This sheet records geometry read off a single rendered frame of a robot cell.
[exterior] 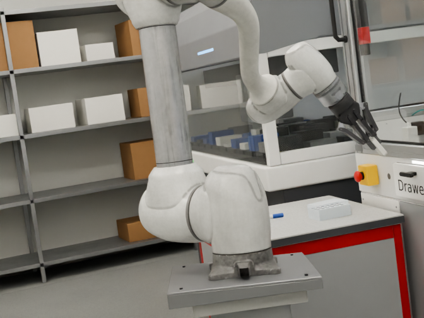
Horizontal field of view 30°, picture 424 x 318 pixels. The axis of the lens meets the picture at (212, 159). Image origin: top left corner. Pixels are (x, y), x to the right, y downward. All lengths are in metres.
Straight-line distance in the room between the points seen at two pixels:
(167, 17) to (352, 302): 1.16
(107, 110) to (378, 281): 3.72
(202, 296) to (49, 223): 4.61
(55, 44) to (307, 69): 3.76
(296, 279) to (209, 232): 0.27
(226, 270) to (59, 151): 4.52
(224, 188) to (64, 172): 4.52
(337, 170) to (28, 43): 3.18
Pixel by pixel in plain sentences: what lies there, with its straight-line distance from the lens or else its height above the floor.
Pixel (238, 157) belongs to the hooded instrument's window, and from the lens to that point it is 3.65.
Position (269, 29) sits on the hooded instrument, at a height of 1.46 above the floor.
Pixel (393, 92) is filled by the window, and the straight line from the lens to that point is 2.72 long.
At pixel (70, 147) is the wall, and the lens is 6.43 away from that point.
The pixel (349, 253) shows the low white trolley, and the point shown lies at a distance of 2.66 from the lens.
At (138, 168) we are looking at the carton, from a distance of 6.12.
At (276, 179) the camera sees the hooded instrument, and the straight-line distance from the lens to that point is 3.26.
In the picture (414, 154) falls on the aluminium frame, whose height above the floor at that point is 0.96.
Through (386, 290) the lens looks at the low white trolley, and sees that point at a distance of 2.74.
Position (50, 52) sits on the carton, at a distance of 5.96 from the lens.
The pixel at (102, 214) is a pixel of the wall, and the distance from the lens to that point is 6.52.
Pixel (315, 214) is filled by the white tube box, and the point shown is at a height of 0.78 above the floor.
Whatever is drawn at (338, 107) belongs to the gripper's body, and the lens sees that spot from 2.45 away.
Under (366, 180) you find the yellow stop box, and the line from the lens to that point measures 2.86.
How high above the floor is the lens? 1.27
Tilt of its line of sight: 5 degrees down
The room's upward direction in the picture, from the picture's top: 8 degrees counter-clockwise
